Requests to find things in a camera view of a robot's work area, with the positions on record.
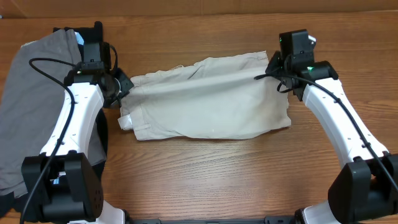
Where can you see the black garment with blue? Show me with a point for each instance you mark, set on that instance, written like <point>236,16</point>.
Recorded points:
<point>93,34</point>

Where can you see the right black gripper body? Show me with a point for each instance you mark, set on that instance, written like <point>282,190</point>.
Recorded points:
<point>276,66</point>

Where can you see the grey folded garment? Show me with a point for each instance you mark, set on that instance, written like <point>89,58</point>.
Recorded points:
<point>31,109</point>

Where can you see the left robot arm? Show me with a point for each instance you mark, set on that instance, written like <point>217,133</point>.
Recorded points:
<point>61,183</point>

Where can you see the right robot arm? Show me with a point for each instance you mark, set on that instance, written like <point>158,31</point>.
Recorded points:
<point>366,187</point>

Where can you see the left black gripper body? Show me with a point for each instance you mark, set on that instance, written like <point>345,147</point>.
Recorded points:
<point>124,83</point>

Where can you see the beige khaki shorts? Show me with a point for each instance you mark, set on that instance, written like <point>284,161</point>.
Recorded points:
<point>216,98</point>

